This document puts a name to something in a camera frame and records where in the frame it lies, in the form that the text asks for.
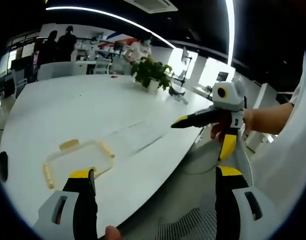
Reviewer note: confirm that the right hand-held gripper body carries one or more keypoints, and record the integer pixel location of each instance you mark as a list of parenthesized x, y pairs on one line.
[(233, 97)]

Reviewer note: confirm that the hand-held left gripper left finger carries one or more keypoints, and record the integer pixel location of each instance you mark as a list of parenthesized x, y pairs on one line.
[(68, 212)]

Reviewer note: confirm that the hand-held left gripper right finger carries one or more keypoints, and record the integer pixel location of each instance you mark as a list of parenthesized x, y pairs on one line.
[(233, 212)]

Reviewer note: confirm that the person's right hand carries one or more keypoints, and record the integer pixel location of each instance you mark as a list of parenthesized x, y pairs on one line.
[(249, 122)]

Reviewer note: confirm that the person's left hand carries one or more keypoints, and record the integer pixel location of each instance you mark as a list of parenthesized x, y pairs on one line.
[(113, 233)]

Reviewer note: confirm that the computer monitor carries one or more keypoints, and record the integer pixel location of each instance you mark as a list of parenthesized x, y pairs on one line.
[(223, 77)]

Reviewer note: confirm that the white cabinet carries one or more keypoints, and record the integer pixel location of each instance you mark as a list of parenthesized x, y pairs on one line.
[(263, 105)]

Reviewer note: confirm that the white mesh office chair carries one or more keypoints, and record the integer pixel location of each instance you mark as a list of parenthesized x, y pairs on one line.
[(190, 225)]

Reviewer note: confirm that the person's white shirt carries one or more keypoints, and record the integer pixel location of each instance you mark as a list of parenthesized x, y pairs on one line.
[(288, 162)]

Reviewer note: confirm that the green potted plant white pot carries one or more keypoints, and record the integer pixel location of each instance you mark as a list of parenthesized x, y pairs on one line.
[(150, 72)]

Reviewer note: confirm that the clear lid with yellow clasps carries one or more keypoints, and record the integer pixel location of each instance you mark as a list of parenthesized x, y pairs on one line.
[(68, 145)]

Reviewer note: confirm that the long ceiling light strip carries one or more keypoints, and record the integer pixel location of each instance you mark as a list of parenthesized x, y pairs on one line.
[(230, 30), (113, 16)]

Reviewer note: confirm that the black round object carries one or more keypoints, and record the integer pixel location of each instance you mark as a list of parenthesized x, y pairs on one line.
[(3, 166)]

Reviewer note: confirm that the small red object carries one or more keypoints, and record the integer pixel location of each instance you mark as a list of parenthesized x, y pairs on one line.
[(114, 76)]

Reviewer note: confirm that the ceiling air vent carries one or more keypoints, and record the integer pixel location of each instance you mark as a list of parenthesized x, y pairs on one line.
[(153, 5)]

